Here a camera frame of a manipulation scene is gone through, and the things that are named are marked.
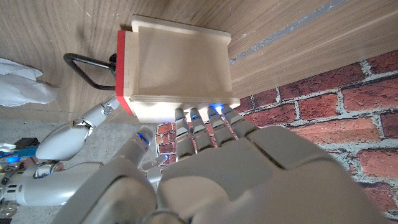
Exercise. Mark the printed brick wall backdrop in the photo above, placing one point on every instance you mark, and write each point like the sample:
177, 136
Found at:
326, 109

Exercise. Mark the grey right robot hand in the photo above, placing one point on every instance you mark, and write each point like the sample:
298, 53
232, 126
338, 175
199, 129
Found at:
56, 183

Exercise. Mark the white crumpled tissue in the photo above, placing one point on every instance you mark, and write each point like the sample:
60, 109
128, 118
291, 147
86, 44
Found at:
21, 90

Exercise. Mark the wooden box with slot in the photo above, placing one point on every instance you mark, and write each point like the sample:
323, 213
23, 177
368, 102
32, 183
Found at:
183, 62

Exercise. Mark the wooden drawer with red front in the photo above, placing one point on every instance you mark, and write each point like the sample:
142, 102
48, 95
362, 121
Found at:
120, 62

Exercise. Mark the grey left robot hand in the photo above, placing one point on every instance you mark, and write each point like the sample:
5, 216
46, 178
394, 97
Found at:
248, 180

